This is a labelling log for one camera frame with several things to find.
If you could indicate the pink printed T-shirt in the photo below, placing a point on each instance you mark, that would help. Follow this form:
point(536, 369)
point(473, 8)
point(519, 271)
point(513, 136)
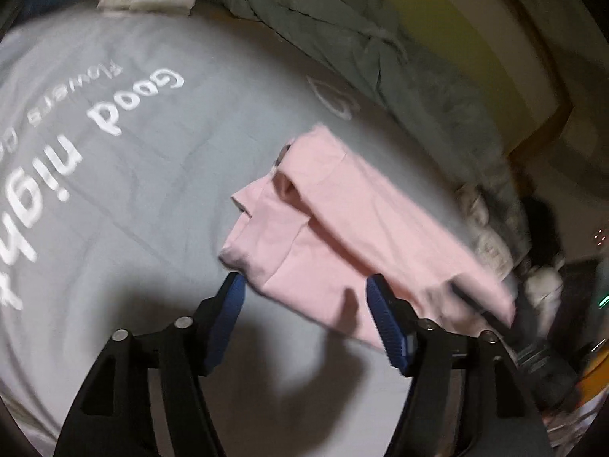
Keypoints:
point(333, 228)

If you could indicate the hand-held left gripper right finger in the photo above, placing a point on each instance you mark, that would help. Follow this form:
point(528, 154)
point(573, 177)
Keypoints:
point(388, 323)

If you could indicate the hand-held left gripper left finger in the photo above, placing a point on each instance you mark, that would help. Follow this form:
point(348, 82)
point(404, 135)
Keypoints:
point(226, 323)

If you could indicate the cream knit garment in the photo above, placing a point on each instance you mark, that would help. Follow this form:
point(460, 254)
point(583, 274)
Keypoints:
point(485, 243)

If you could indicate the grey-green duvet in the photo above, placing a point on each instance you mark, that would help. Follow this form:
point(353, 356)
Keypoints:
point(380, 57)

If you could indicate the white plush item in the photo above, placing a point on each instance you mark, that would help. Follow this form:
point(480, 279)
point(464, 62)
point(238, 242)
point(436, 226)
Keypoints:
point(545, 285)

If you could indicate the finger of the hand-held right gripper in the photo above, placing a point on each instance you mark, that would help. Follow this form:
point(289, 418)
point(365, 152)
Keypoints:
point(480, 305)

